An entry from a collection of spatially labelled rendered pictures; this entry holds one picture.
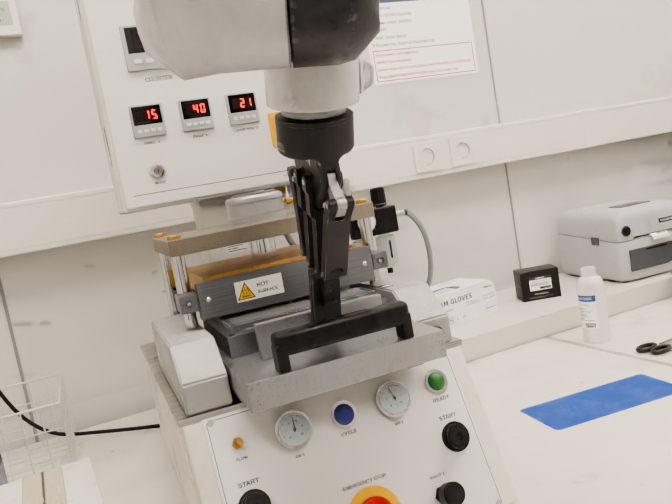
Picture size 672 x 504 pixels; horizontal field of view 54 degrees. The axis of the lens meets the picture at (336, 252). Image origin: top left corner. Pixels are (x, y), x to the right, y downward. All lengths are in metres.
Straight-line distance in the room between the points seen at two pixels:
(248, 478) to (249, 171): 0.50
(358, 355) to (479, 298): 0.82
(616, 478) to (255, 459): 0.42
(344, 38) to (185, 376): 0.40
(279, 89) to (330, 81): 0.05
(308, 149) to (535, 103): 1.29
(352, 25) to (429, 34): 1.21
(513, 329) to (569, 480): 0.57
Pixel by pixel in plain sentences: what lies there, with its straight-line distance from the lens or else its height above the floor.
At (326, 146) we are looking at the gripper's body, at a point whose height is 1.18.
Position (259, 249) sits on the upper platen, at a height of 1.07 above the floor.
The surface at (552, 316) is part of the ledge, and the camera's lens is 1.46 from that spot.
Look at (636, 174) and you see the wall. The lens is 2.08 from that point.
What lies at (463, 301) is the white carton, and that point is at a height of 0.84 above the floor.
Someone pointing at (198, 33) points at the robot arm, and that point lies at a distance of 0.50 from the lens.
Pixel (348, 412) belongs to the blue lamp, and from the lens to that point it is 0.75.
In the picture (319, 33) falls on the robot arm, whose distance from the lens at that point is 0.50.
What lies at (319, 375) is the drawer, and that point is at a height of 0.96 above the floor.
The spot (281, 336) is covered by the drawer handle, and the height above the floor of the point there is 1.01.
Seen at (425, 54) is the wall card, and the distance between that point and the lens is 1.69.
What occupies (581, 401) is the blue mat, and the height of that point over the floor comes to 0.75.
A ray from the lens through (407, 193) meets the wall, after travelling 1.61.
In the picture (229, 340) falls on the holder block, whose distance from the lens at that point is 0.76.
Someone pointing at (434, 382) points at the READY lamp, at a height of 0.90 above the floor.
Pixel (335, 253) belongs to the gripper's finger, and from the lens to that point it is 0.65.
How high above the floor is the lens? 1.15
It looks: 6 degrees down
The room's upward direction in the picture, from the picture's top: 10 degrees counter-clockwise
